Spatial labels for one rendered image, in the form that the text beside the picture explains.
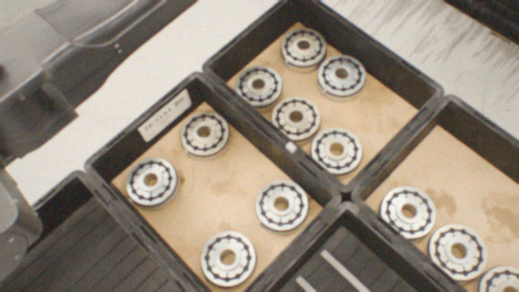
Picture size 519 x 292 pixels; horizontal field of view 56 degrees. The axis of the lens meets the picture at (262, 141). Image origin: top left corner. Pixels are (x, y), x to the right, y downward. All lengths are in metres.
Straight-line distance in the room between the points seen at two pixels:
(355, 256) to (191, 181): 0.36
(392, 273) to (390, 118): 0.32
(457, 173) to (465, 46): 0.44
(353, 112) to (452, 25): 0.46
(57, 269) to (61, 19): 0.72
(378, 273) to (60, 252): 0.61
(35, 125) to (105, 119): 0.89
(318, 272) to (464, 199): 0.32
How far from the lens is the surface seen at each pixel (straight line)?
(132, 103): 1.29
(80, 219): 1.06
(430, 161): 1.05
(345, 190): 0.88
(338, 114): 1.06
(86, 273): 1.02
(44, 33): 0.39
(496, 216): 1.04
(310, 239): 0.86
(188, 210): 0.99
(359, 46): 1.08
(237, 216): 0.97
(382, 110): 1.08
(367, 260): 0.96
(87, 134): 1.29
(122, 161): 1.03
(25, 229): 0.36
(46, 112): 0.41
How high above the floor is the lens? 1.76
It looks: 64 degrees down
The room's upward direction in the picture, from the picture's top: 8 degrees counter-clockwise
